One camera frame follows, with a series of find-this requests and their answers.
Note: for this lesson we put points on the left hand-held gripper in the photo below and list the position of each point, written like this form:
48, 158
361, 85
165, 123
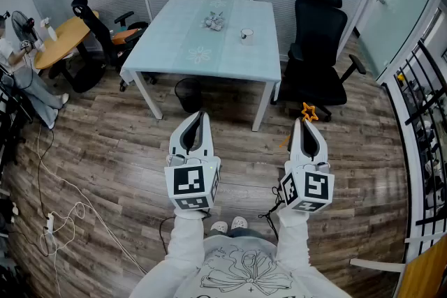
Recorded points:
188, 183

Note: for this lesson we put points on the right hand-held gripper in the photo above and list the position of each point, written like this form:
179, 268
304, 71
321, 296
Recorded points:
307, 186

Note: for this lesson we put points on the orange star wand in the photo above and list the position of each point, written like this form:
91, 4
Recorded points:
309, 112

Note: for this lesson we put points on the small glass cup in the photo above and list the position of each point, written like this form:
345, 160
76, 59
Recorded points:
246, 37

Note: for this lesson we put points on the person's left forearm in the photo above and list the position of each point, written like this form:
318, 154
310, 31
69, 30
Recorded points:
183, 247

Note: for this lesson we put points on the person's right forearm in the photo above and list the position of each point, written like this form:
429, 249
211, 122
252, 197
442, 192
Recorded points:
293, 244

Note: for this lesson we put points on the black mesh waste bin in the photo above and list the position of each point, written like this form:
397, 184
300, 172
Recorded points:
188, 94

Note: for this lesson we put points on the person's left shoe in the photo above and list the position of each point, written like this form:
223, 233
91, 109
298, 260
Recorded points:
219, 227

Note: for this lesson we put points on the person's shoe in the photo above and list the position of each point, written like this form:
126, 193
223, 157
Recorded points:
219, 227
239, 222

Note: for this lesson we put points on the person's right shoe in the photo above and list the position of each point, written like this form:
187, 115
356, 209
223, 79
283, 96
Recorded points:
239, 222

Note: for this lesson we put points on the table with pale blue cloth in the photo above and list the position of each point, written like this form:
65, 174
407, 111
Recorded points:
181, 42

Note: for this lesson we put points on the black high-back office chair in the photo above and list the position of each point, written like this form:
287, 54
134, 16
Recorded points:
319, 45

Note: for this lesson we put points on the black metal railing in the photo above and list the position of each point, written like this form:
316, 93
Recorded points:
424, 136

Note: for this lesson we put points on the white artificial flower bouquet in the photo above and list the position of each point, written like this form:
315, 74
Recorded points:
213, 21

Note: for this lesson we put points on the orange bag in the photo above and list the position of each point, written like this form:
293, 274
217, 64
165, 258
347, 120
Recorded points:
124, 35

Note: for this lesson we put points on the person's white printed sweatshirt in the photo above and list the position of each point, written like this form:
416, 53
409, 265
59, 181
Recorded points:
244, 268

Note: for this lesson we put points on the black office chair with headrest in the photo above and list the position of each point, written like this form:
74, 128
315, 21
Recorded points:
94, 31

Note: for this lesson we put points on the round wooden table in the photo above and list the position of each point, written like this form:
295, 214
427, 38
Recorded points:
59, 43

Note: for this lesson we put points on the frosted glass door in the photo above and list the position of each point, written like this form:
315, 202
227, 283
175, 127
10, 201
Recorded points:
401, 3

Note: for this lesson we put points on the white spray bottle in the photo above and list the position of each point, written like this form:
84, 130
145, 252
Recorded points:
51, 32

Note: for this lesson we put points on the black standing fan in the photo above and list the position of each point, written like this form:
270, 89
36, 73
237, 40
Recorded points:
21, 24

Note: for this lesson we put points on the wooden board with white frame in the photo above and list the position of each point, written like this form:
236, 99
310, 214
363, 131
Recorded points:
424, 272

